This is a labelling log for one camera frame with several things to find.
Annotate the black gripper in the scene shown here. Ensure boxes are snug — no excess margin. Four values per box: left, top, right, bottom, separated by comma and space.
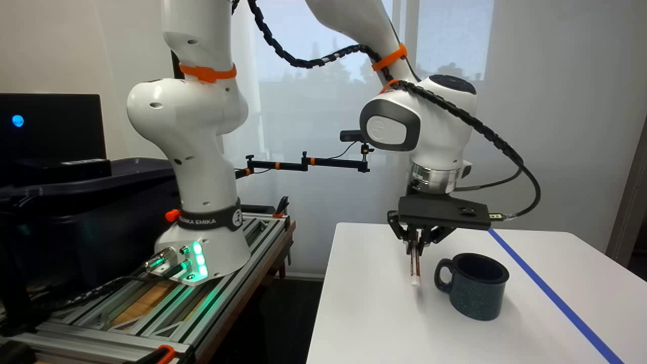
387, 192, 494, 261

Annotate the dark teal enamel mug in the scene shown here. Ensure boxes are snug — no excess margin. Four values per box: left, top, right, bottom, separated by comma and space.
432, 251, 512, 324

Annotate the long blue tape strip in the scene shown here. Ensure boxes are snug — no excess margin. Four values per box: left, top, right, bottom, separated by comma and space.
486, 226, 628, 364

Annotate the aluminium profile robot stand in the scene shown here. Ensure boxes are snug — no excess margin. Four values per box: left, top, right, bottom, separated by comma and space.
0, 211, 298, 364

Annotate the black storage bin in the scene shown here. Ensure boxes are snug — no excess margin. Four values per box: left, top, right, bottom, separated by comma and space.
0, 156, 186, 328

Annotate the black computer monitor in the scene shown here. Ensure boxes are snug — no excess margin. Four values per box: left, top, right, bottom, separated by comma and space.
0, 90, 110, 168

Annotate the black corrugated cable conduit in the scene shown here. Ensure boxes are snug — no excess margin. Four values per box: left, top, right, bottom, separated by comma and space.
245, 0, 544, 223

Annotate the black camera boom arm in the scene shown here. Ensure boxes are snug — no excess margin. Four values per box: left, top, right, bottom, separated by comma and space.
234, 128, 377, 181

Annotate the orange strap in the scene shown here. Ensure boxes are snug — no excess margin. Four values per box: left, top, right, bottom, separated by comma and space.
370, 42, 410, 72
177, 62, 240, 85

